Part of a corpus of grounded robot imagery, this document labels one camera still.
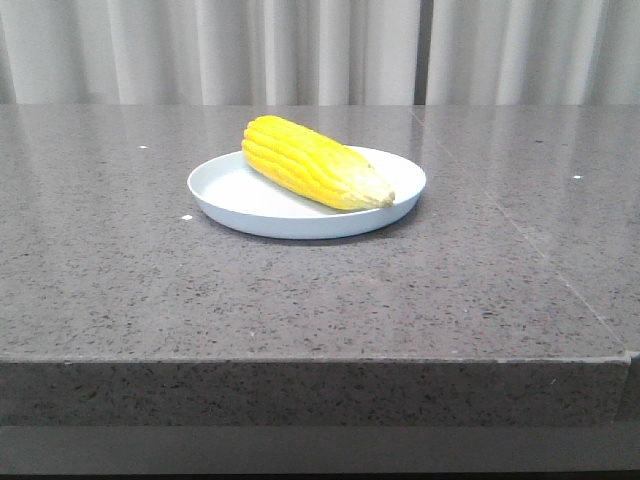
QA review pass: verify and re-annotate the yellow corn cob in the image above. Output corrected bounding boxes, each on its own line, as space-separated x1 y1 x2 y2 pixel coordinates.
241 115 395 211

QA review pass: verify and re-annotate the light blue round plate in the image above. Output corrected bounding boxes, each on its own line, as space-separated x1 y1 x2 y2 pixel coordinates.
187 146 427 240

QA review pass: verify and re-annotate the white pleated curtain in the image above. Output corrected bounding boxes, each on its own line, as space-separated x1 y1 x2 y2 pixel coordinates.
1 1 639 105

